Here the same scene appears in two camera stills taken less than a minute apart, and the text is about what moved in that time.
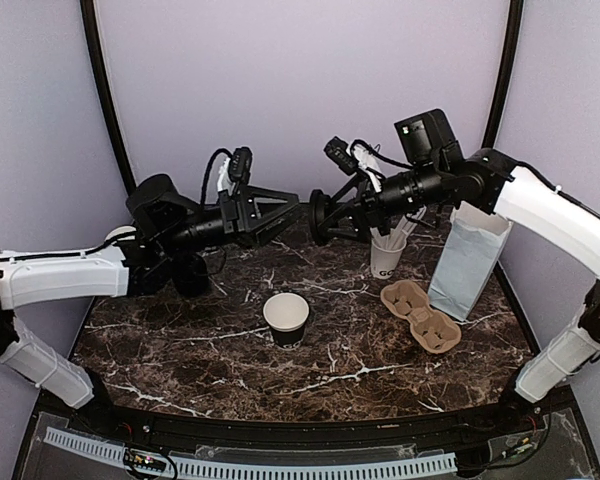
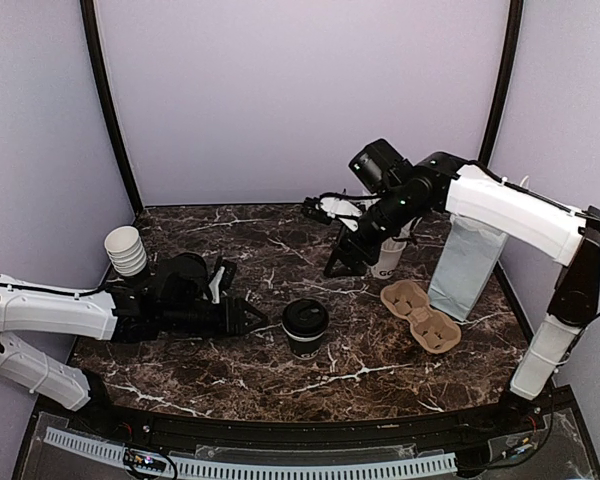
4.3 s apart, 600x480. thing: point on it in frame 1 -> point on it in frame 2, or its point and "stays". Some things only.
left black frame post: [107, 91] stays
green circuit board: [144, 460] stays
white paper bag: [472, 245] stays
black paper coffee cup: [286, 313] -> [305, 350]
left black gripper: [244, 214] -> [238, 327]
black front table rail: [358, 431] stays
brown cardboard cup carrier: [431, 330] stays
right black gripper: [357, 205] -> [344, 252]
